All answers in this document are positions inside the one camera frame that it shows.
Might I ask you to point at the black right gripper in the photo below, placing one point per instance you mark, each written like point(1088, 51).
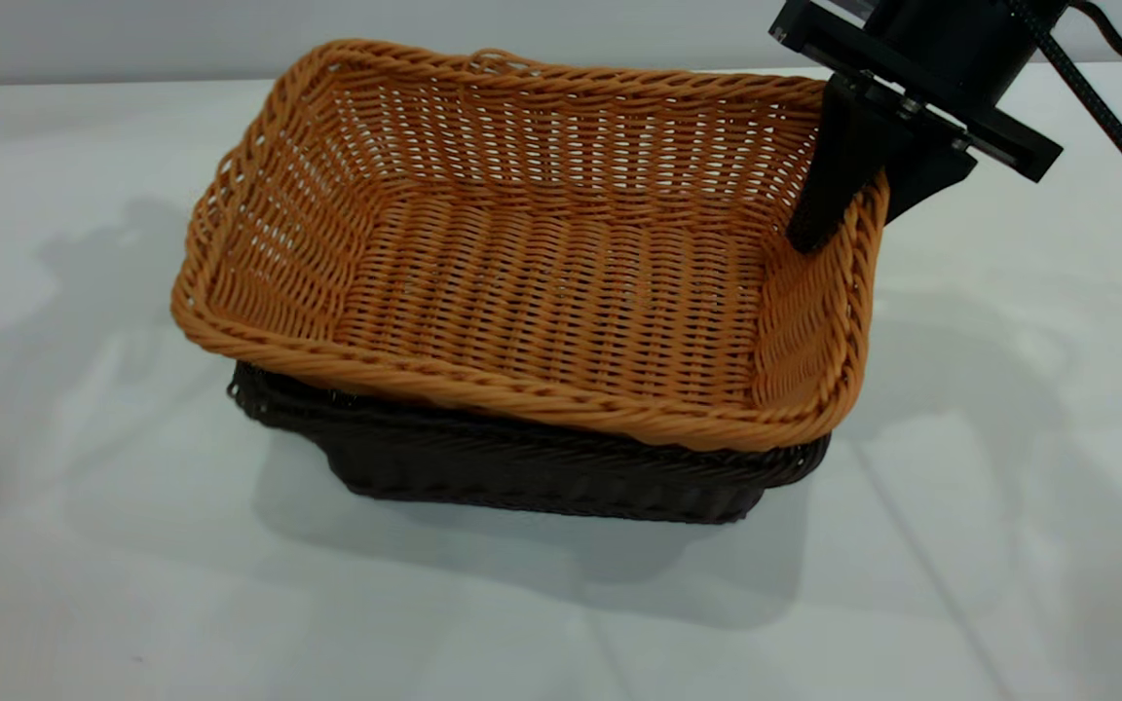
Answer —
point(941, 49)

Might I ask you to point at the orange woven rectangular basket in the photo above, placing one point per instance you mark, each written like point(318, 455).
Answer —
point(542, 282)

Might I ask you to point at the black woven rectangular basket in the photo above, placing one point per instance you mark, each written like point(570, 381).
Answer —
point(522, 477)

